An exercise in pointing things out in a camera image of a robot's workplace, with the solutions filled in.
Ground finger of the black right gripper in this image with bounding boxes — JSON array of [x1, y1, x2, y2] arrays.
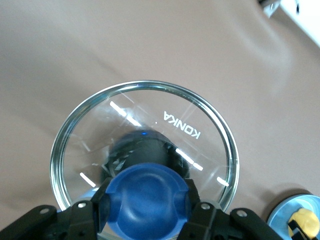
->
[[287, 219, 310, 240]]

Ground glass lid with blue knob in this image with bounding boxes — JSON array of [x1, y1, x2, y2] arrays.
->
[[49, 79, 240, 240]]

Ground yellow potato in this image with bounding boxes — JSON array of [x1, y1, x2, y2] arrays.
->
[[287, 208, 320, 238]]

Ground blue round plate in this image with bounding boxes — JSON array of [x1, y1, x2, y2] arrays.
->
[[266, 193, 320, 240]]

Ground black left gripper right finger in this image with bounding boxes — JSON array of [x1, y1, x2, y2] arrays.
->
[[178, 178, 283, 240]]

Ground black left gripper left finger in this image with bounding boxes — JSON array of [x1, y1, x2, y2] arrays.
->
[[0, 178, 112, 240]]

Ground brown table cover cloth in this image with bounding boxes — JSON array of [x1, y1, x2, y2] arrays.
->
[[0, 0, 320, 240]]

